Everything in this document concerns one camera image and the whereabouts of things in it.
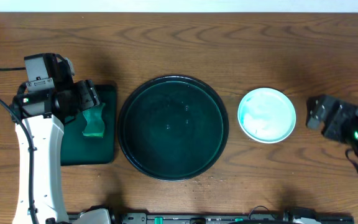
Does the green sponge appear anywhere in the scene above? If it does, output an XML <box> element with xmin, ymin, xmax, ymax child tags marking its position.
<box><xmin>83</xmin><ymin>103</ymin><xmax>106</xmax><ymax>138</ymax></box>

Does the green stained plate front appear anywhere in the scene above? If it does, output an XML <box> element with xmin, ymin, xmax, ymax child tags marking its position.
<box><xmin>237</xmin><ymin>88</ymin><xmax>296</xmax><ymax>144</ymax></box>

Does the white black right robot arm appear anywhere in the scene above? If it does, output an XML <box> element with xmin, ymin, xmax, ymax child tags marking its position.
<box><xmin>306</xmin><ymin>95</ymin><xmax>358</xmax><ymax>174</ymax></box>

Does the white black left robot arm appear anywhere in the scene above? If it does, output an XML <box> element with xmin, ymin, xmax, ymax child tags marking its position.
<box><xmin>13</xmin><ymin>85</ymin><xmax>116</xmax><ymax>223</ymax></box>

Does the rectangular black tray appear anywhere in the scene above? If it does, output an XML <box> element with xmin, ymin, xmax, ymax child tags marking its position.
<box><xmin>61</xmin><ymin>85</ymin><xmax>117</xmax><ymax>166</ymax></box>

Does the round black tray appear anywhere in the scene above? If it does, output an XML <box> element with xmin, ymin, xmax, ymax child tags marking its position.
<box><xmin>117</xmin><ymin>74</ymin><xmax>229</xmax><ymax>181</ymax></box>

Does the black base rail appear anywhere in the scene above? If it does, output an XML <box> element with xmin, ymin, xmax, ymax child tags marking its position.
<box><xmin>68</xmin><ymin>205</ymin><xmax>355</xmax><ymax>224</ymax></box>

